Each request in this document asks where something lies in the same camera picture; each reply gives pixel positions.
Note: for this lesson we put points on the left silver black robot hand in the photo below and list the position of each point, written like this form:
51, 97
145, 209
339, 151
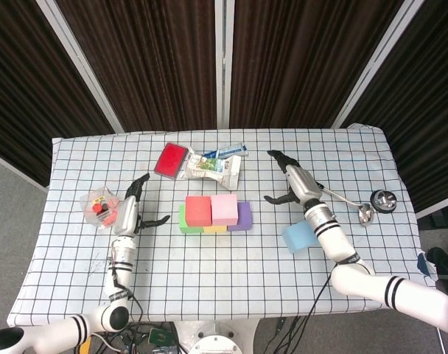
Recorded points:
126, 215

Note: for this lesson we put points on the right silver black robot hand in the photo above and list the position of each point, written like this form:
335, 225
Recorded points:
303, 184

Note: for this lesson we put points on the blue foam cube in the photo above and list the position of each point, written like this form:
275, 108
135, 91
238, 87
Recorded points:
297, 237

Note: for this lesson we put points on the green foam cube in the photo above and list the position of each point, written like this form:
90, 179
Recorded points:
189, 228

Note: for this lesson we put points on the purple foam cube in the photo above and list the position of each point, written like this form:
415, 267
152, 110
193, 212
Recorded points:
244, 217

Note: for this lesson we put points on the red foam cube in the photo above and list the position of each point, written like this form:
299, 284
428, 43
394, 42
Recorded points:
198, 210

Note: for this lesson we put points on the pink foam cube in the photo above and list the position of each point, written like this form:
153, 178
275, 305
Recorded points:
224, 209

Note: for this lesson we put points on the yellow foam cube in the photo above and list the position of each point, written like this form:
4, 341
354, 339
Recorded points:
214, 229

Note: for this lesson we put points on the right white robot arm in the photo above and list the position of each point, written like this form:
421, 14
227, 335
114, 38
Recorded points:
356, 265

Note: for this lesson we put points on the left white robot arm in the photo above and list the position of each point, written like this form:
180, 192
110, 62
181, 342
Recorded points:
98, 309

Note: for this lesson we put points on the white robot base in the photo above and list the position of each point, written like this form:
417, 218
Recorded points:
216, 343

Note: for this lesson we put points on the plastic bag of small items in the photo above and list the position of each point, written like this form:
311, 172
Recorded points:
98, 210

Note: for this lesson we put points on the red ink pad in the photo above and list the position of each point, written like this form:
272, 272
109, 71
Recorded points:
170, 160

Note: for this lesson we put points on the blue white tube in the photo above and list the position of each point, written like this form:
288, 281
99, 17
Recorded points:
231, 150

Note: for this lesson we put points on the small metal cup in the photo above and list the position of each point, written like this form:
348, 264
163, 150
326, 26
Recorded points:
383, 201

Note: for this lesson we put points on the crumpled white snack bag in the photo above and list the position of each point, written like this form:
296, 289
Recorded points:
209, 167

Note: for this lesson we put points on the green circuit board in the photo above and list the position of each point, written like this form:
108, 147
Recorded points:
158, 335

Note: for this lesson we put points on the dark brown partition panel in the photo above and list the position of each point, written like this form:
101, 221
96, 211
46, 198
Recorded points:
143, 55
430, 92
25, 73
301, 55

